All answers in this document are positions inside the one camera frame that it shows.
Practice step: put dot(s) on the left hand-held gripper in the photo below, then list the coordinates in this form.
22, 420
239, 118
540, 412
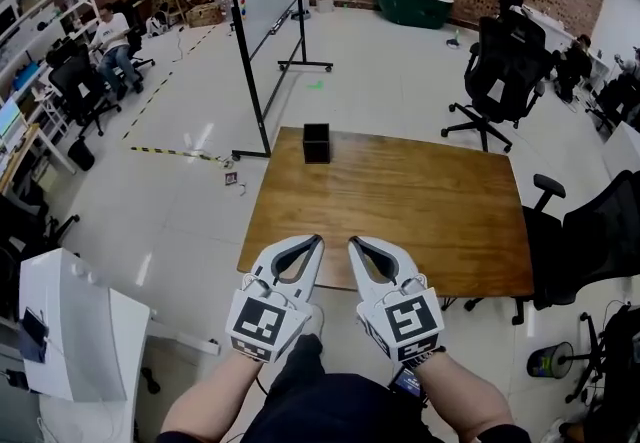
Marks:
264, 323

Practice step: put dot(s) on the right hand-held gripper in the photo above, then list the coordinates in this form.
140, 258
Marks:
407, 323

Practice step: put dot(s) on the black cube box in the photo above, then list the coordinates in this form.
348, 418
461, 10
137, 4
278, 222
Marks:
316, 145

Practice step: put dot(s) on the person's right forearm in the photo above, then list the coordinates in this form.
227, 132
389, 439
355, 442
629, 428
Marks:
465, 396

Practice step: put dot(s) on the person's left forearm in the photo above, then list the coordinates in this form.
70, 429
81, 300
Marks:
210, 396

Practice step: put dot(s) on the person's white shoe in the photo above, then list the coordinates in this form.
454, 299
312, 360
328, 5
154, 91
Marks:
316, 321

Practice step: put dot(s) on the small dark card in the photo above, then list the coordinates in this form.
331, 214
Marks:
231, 178

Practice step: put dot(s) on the small black screen device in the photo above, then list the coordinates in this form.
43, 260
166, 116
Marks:
407, 383

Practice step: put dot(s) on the person's dark clothed legs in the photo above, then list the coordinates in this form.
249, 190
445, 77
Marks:
340, 406

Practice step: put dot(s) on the black office chair with armrest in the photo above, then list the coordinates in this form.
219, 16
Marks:
585, 251

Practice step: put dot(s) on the white machine housing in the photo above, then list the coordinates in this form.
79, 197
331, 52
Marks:
70, 326

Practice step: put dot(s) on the black mesh office chair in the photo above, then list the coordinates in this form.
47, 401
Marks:
505, 71

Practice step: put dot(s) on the green dustpan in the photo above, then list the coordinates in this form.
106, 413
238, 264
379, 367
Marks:
454, 42

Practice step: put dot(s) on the black chair base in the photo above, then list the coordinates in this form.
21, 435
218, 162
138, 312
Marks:
597, 356

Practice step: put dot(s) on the black trash bin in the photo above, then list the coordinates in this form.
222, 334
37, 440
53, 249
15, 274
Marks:
81, 154

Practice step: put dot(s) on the dark green bathtub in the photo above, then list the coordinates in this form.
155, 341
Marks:
412, 6

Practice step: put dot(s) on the white waste bin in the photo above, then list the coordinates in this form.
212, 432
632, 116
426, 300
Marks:
325, 5

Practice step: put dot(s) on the wooden crate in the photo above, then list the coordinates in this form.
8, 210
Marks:
204, 15

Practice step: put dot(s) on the small white robot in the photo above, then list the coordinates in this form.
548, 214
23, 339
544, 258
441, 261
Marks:
159, 25

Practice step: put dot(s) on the white shelving rack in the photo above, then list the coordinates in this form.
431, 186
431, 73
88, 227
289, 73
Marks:
35, 31

